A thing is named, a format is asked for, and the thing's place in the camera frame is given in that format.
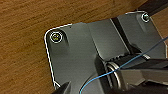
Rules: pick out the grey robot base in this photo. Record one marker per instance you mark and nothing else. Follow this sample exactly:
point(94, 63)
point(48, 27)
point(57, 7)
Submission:
point(80, 50)

